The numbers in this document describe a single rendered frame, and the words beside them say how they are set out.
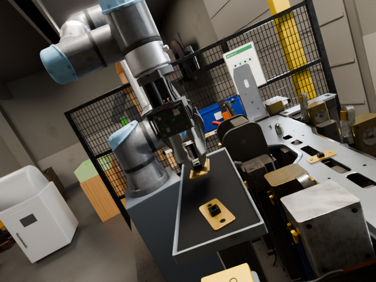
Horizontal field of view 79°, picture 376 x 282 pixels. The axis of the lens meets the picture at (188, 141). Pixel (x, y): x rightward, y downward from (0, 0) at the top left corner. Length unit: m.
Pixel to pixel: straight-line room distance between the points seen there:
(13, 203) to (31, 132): 4.07
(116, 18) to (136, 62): 0.07
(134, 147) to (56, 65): 0.35
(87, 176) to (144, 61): 3.37
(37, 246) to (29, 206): 0.56
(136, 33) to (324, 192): 0.42
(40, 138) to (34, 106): 0.90
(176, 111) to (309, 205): 0.27
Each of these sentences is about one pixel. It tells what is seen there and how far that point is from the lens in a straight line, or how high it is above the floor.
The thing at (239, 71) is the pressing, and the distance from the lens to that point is 1.45.
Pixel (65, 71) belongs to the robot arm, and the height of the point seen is 1.49.
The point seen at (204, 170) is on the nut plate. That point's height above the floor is 1.20.
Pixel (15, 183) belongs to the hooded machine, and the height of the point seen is 1.11.
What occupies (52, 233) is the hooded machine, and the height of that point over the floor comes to 0.30.
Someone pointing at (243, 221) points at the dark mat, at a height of 1.16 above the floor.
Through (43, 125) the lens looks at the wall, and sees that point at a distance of 7.57.
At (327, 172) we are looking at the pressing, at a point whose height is 1.00.
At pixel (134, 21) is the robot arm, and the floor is 1.50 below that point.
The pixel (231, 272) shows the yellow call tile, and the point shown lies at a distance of 0.31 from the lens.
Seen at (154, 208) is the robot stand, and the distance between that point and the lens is 0.78.
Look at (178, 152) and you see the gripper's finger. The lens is 0.46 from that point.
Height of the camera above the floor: 1.38
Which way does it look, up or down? 13 degrees down
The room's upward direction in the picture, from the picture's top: 24 degrees counter-clockwise
